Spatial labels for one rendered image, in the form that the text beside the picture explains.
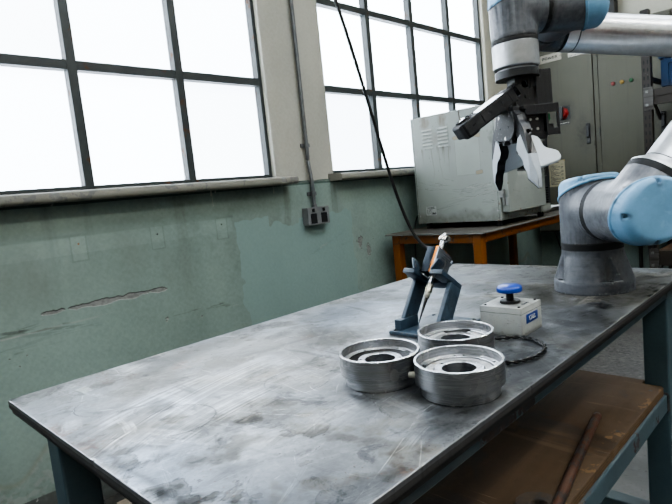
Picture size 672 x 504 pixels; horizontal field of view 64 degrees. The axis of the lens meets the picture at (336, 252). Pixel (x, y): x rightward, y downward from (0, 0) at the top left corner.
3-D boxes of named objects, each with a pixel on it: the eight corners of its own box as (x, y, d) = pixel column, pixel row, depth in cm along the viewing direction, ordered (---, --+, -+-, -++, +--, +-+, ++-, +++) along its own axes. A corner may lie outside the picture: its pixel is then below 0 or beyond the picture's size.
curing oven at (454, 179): (514, 226, 278) (506, 99, 271) (418, 229, 321) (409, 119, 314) (561, 214, 322) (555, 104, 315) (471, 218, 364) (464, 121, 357)
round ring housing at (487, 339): (481, 374, 68) (479, 342, 68) (407, 366, 74) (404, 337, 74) (505, 349, 77) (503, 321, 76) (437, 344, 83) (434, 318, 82)
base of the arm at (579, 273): (570, 279, 121) (568, 236, 119) (645, 282, 110) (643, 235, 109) (542, 293, 110) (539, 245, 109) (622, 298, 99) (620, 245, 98)
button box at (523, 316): (523, 337, 82) (521, 306, 81) (481, 332, 87) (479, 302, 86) (545, 324, 87) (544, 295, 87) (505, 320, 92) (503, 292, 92)
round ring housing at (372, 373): (363, 402, 63) (359, 368, 63) (329, 377, 73) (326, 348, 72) (438, 382, 67) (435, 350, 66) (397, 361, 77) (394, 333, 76)
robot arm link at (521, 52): (503, 39, 86) (483, 54, 94) (505, 69, 86) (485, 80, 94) (547, 36, 87) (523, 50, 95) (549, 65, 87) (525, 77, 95)
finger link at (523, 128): (540, 145, 84) (521, 105, 88) (531, 146, 83) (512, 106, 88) (530, 165, 88) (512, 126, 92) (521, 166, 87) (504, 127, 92)
